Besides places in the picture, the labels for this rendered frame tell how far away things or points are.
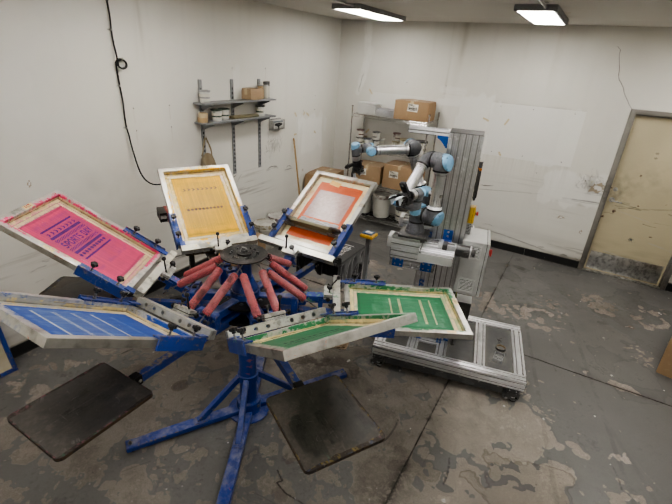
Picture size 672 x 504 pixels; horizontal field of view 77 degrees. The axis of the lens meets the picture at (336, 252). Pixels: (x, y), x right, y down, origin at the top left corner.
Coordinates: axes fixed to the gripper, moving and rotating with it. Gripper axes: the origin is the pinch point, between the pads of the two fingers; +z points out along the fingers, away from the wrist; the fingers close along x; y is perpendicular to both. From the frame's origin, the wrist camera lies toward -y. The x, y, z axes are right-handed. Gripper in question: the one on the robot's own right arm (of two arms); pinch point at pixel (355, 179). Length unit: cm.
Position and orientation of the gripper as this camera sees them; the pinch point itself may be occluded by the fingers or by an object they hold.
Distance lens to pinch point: 384.7
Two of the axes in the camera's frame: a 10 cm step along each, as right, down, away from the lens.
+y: 8.6, 2.6, -4.4
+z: 0.9, 7.7, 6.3
